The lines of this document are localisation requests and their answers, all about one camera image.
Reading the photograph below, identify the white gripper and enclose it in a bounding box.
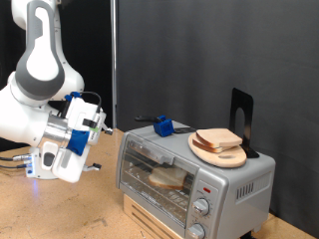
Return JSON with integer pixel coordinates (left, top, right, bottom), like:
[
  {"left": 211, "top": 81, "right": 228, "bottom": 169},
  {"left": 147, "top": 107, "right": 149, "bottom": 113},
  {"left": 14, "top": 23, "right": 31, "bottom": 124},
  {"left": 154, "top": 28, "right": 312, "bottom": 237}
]
[{"left": 52, "top": 97, "right": 114, "bottom": 184}]

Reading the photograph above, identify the metal spatula with blue block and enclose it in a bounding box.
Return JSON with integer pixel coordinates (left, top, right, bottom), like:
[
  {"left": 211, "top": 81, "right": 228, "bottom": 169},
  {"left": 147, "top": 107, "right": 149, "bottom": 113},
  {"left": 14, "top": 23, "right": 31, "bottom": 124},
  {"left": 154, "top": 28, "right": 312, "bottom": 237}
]
[{"left": 134, "top": 114, "right": 197, "bottom": 138}]

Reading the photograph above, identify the glass oven door with handle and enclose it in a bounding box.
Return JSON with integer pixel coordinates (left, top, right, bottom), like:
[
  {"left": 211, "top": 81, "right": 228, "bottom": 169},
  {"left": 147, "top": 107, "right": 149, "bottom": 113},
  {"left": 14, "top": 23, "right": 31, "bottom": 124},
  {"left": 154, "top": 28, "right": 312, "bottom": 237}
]
[{"left": 116, "top": 132, "right": 200, "bottom": 230}]

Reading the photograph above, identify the white bread slice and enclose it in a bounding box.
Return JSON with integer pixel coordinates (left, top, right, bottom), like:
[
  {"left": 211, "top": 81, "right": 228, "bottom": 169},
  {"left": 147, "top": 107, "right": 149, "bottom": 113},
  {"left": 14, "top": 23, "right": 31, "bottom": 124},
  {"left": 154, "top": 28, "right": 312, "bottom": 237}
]
[
  {"left": 148, "top": 165, "right": 188, "bottom": 191},
  {"left": 195, "top": 127, "right": 243, "bottom": 149},
  {"left": 191, "top": 138, "right": 231, "bottom": 154}
]

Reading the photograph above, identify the silver timer knob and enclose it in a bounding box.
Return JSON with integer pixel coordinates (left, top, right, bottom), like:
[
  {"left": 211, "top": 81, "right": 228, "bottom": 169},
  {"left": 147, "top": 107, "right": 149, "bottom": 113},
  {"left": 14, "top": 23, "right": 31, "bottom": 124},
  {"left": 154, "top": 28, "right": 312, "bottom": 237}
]
[{"left": 186, "top": 223, "right": 206, "bottom": 239}]

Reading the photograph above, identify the silver toaster oven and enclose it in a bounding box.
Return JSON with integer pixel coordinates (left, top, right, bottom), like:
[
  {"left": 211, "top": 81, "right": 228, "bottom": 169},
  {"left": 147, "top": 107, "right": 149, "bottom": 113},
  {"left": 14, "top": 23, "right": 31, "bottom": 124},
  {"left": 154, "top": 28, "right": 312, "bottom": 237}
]
[{"left": 115, "top": 120, "right": 277, "bottom": 239}]

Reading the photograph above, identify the vertical metal pole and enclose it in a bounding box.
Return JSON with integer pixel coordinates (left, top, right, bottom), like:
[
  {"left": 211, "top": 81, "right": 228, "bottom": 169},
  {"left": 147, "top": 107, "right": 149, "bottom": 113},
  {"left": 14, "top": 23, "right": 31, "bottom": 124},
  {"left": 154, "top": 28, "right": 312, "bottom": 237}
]
[{"left": 111, "top": 0, "right": 119, "bottom": 129}]

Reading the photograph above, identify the silver temperature knob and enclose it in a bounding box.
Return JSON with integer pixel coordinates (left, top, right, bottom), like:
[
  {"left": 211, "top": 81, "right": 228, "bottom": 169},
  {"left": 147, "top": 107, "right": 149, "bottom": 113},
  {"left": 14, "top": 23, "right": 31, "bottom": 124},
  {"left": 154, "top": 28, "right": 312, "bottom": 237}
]
[{"left": 191, "top": 197, "right": 211, "bottom": 217}]

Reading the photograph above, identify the round wooden cutting board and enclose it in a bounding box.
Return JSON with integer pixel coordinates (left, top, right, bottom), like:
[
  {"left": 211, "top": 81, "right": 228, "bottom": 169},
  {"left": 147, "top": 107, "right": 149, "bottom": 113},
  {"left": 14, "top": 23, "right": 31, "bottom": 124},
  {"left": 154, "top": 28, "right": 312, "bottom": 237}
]
[{"left": 187, "top": 131, "right": 248, "bottom": 169}]

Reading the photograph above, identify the black metal bookend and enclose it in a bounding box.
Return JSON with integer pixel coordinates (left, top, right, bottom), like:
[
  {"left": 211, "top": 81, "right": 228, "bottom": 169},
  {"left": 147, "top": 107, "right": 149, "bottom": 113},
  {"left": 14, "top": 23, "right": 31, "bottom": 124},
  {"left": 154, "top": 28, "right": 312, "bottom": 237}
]
[{"left": 228, "top": 88, "right": 261, "bottom": 159}]

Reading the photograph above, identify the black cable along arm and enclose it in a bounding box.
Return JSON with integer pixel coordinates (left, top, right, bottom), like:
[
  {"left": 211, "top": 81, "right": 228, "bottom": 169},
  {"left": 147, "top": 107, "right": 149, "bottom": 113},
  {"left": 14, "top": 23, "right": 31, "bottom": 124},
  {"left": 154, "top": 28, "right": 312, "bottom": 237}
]
[{"left": 59, "top": 91, "right": 103, "bottom": 118}]

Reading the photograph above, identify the wire oven rack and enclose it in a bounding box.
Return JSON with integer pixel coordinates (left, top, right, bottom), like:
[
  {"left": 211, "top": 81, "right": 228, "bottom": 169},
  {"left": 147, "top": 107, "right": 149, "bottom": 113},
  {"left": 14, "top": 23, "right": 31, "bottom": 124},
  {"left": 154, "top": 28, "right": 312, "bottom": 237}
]
[{"left": 123, "top": 160, "right": 196, "bottom": 217}]

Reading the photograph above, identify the base cable with silver connector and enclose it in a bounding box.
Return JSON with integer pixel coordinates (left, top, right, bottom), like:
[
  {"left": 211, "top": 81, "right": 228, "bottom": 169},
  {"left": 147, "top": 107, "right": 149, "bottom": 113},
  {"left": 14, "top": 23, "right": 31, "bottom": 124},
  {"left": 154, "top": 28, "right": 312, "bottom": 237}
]
[{"left": 0, "top": 152, "right": 33, "bottom": 163}]

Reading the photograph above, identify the thin black base cable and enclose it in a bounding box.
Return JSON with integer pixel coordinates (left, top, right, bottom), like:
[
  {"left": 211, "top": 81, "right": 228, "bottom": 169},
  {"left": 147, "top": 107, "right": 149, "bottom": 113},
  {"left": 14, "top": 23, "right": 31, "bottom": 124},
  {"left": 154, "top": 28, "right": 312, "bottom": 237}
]
[{"left": 0, "top": 162, "right": 28, "bottom": 170}]

